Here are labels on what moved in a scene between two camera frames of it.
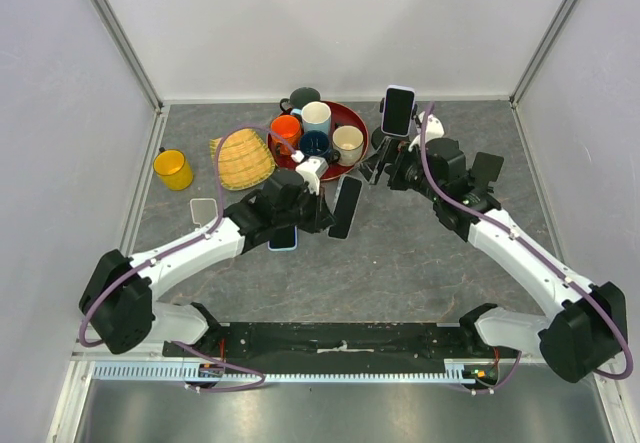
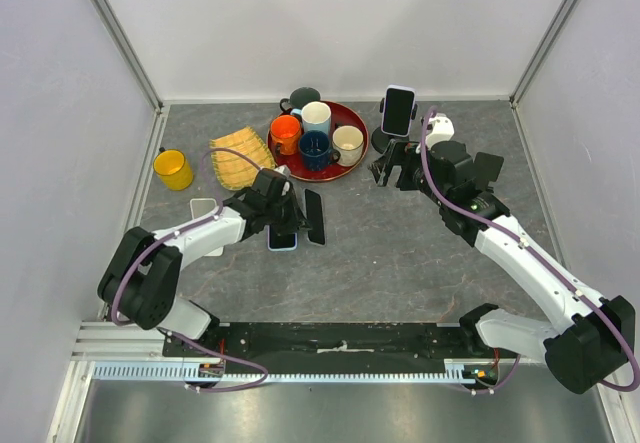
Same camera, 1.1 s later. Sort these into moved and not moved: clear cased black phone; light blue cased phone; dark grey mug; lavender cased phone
Moved: clear cased black phone
Not moved: light blue cased phone; lavender cased phone; dark grey mug
